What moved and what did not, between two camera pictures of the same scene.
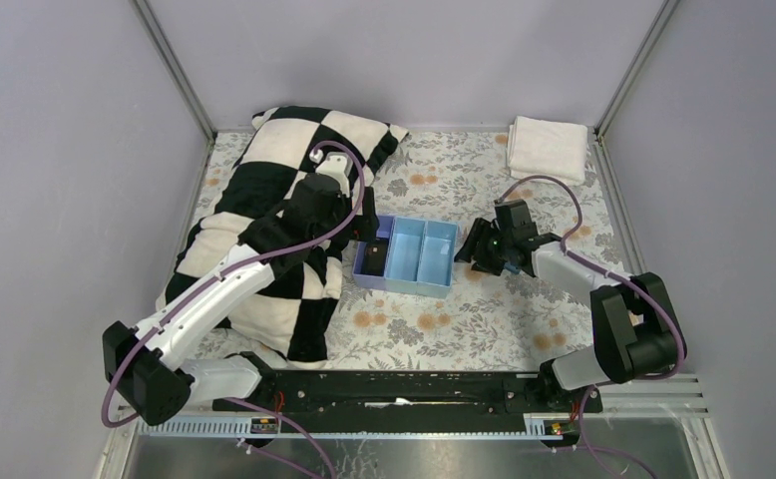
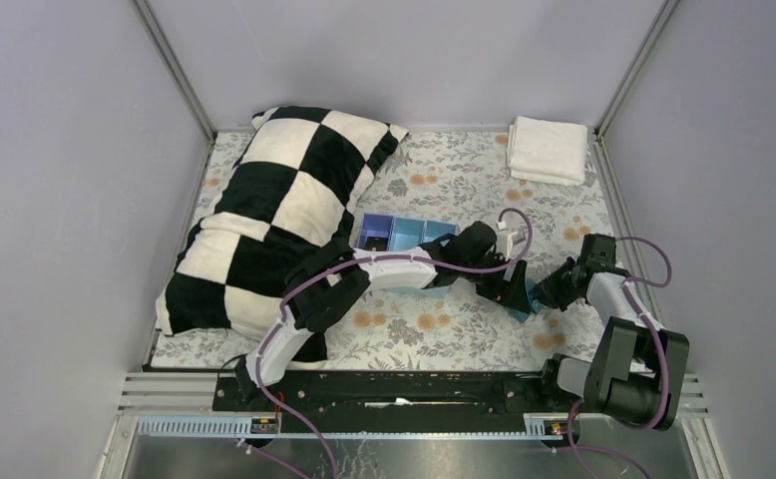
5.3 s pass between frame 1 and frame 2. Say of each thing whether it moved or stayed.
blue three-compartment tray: stayed
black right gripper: moved
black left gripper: moved
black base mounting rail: stayed
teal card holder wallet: moved
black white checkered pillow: stayed
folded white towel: stayed
